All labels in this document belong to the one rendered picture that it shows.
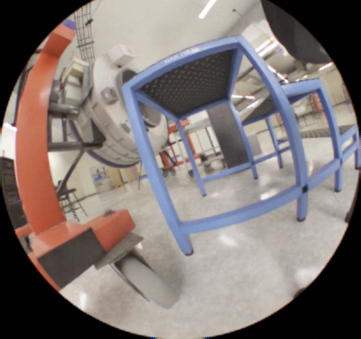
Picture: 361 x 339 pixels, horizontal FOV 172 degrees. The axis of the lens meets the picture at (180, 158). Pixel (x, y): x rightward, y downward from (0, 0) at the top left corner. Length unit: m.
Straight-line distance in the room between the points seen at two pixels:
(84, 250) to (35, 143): 0.28
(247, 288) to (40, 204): 0.49
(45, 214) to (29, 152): 0.15
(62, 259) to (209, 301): 0.28
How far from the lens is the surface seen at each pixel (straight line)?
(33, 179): 0.36
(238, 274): 0.35
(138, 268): 0.25
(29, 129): 0.41
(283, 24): 0.16
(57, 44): 0.64
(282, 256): 0.37
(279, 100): 0.34
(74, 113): 0.55
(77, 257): 0.22
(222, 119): 1.17
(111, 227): 0.25
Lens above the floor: 0.31
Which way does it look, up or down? level
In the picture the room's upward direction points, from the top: 20 degrees counter-clockwise
